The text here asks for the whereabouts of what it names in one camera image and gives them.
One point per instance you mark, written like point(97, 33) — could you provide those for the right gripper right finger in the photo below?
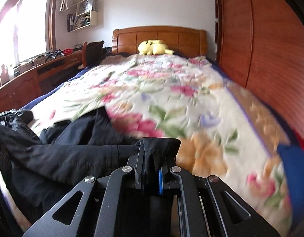
point(209, 207)

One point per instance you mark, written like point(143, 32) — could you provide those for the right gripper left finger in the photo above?
point(94, 207)

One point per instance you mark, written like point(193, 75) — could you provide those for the black double-breasted coat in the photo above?
point(39, 170)

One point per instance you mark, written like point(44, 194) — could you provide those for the floral bed blanket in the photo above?
point(179, 103)

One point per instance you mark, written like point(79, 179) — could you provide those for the dark grey folded garment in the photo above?
point(17, 120)

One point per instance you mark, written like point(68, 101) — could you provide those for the wooden desk with cabinets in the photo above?
point(38, 81)

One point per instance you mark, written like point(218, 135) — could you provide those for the red basket on desk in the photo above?
point(68, 51)

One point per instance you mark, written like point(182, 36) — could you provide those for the yellow plush toy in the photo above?
point(154, 47)

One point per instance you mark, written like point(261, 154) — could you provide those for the wooden chair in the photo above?
point(92, 53)

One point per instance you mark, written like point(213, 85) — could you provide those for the wooden louvred wardrobe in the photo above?
point(261, 47)

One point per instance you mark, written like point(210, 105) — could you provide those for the window with wooden frame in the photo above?
point(26, 31)

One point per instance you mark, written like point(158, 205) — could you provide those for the white wall shelf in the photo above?
point(85, 15)

